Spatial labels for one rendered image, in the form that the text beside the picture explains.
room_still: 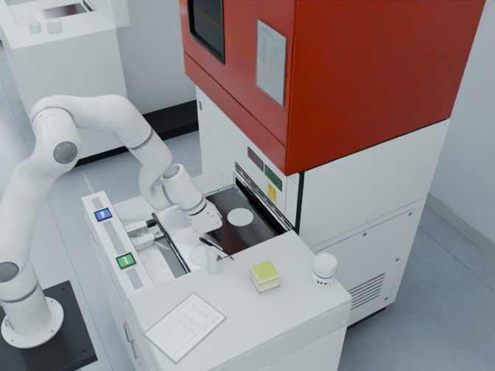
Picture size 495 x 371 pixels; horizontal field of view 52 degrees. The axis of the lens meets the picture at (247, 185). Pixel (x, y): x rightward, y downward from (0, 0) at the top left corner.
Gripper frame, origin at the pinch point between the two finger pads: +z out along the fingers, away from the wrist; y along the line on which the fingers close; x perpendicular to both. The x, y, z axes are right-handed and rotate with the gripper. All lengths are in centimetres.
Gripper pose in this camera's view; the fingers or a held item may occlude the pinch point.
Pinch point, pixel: (216, 235)
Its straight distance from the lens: 175.6
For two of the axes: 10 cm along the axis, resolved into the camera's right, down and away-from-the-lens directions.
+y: 9.1, -3.4, -2.5
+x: -0.3, -6.4, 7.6
